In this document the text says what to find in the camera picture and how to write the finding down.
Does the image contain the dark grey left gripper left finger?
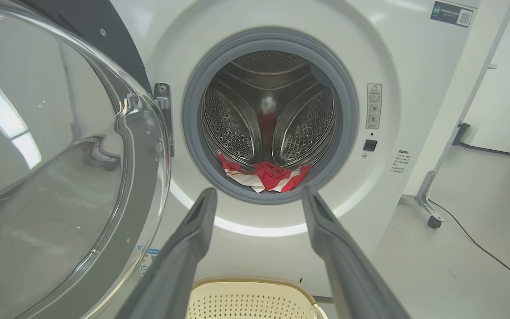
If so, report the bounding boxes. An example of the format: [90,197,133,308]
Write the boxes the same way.
[116,187,218,319]

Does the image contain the cream perforated laundry basket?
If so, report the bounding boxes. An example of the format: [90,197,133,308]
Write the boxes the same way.
[186,277,328,319]

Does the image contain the black metal floor base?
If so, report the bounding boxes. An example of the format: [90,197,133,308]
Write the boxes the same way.
[452,123,510,157]

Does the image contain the grey warning sticker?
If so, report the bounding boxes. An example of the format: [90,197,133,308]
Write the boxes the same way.
[366,83,383,129]

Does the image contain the blue energy label sticker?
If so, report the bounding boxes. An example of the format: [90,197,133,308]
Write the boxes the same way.
[140,248,161,276]

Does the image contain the white partition panel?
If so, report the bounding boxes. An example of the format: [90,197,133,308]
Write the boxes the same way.
[403,0,510,198]

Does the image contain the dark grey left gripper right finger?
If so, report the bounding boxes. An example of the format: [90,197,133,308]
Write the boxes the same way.
[301,185,410,319]

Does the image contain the round dark washing machine door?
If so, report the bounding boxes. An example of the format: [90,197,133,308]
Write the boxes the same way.
[0,0,174,319]

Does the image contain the red and white garment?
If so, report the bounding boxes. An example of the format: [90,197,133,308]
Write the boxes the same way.
[217,151,312,194]

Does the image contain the black floor power cable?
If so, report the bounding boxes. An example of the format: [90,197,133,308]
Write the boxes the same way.
[428,199,510,293]

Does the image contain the black QR code sticker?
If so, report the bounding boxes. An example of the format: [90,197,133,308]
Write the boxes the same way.
[431,1,474,28]

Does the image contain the white front-loading washing machine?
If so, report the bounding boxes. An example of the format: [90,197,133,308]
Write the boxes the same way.
[82,0,481,319]

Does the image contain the metal partition leg with caster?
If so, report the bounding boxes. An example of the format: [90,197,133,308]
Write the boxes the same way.
[414,171,445,230]

